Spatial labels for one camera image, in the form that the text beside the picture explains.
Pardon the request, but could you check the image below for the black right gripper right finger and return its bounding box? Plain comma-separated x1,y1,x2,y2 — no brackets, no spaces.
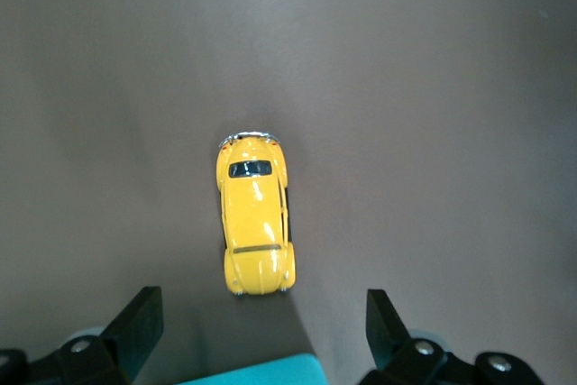
360,288,545,385

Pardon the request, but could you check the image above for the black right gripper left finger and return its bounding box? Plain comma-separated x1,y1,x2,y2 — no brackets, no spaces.
0,285,164,385

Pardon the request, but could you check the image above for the turquoise plastic bin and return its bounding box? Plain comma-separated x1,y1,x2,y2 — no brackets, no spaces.
175,353,324,385

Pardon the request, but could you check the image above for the yellow beetle toy car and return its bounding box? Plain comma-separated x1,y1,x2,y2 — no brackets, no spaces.
215,131,298,297

